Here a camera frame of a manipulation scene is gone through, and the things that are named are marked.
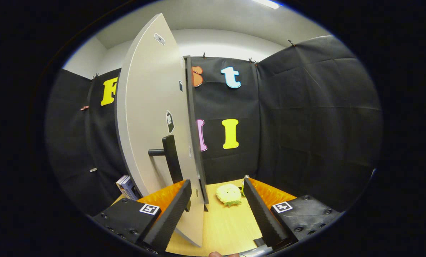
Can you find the beige shoe cabinet door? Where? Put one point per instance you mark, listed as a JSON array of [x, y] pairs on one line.
[[145, 107]]

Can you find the black backdrop cloth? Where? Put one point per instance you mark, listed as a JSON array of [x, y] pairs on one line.
[[305, 125]]

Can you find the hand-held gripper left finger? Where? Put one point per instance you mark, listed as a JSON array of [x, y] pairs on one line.
[[171, 214]]

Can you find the long ceiling light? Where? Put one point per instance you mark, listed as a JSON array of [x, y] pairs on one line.
[[268, 3]]

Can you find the dark grey shoe cabinet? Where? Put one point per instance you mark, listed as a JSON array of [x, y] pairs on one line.
[[199, 167]]

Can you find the white book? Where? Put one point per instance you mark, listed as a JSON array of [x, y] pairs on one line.
[[120, 184]]

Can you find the green label plastic bottle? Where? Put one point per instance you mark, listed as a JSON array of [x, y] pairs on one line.
[[242, 191]]

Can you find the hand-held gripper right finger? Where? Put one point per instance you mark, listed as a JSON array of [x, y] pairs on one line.
[[262, 214]]

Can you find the blue book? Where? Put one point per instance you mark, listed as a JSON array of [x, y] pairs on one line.
[[130, 189]]

